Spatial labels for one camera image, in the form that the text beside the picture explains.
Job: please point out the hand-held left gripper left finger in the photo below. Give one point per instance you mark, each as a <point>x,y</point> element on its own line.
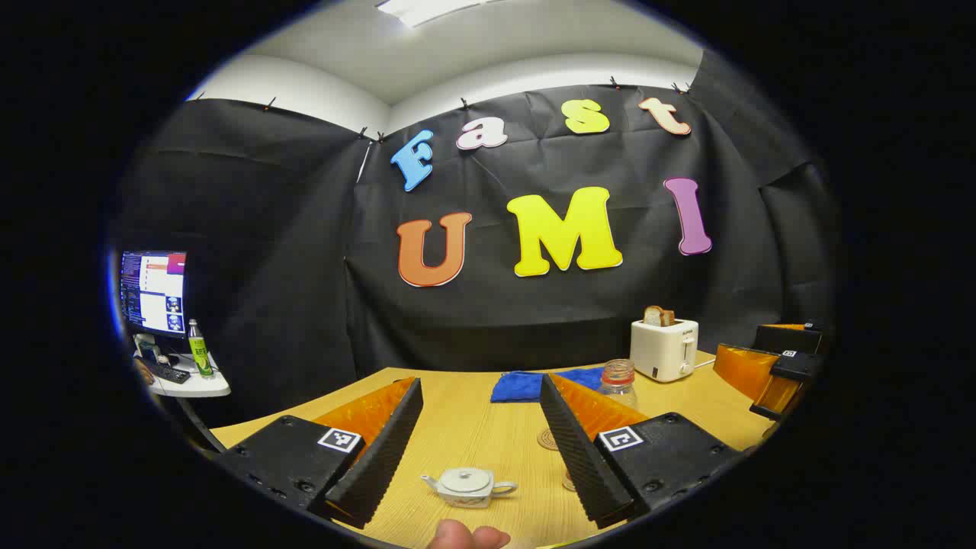
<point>377,457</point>

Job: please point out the computer monitor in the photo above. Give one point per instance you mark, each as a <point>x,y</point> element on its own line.
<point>152,293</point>

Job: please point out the ceiling light panel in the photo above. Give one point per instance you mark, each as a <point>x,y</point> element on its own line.
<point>427,9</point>

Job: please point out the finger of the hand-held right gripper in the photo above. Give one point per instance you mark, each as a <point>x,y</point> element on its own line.
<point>743,370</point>
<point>789,339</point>

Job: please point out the clear plastic water bottle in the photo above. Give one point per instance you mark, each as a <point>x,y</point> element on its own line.
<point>619,381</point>

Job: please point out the white ceramic teacup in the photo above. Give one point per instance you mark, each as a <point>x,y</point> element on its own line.
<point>465,499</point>

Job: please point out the pale bread slice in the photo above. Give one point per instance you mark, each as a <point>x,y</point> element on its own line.
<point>653,316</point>

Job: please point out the black backdrop cloth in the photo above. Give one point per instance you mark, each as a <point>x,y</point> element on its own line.
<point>305,267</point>

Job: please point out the brown toasted bread slice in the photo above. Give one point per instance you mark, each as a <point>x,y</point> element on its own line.
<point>668,318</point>

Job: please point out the white toaster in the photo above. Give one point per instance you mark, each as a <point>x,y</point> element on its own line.
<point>659,351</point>

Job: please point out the blue folded cloth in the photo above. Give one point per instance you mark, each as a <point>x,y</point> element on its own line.
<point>518,385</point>

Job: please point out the green drink bottle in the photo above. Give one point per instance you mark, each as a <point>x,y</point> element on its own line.
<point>200,354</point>

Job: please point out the black keyboard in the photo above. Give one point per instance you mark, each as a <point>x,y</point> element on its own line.
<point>168,373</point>

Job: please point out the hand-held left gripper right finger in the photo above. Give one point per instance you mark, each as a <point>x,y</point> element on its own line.
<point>583,457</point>

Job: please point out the white side table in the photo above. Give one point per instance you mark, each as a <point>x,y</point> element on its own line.
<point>198,387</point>

